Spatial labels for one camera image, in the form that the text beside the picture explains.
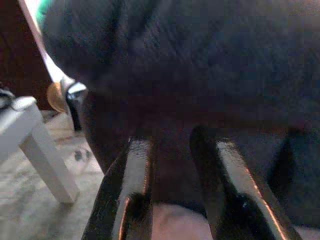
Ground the round golden disc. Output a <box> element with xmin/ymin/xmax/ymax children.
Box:
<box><xmin>46</xmin><ymin>82</ymin><xmax>69</xmax><ymax>114</ymax></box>

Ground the black item on table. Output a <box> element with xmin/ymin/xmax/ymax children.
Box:
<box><xmin>0</xmin><ymin>86</ymin><xmax>16</xmax><ymax>110</ymax></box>

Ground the light patterned rug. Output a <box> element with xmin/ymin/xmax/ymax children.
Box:
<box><xmin>0</xmin><ymin>109</ymin><xmax>106</xmax><ymax>240</ymax></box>

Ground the dark navy fabric pillow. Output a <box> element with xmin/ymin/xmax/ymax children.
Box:
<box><xmin>41</xmin><ymin>0</ymin><xmax>320</xmax><ymax>227</ymax></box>

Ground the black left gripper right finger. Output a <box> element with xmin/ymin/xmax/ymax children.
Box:
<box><xmin>189</xmin><ymin>124</ymin><xmax>304</xmax><ymax>240</ymax></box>

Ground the dark brown sofa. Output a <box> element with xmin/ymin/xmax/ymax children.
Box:
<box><xmin>0</xmin><ymin>0</ymin><xmax>55</xmax><ymax>112</ymax></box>

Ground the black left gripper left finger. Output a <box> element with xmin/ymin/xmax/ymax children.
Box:
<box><xmin>81</xmin><ymin>136</ymin><xmax>156</xmax><ymax>240</ymax></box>

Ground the green object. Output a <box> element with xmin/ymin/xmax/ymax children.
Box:
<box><xmin>34</xmin><ymin>0</ymin><xmax>50</xmax><ymax>25</ymax></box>

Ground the white side table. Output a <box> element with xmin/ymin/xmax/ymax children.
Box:
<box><xmin>0</xmin><ymin>96</ymin><xmax>81</xmax><ymax>204</ymax></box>

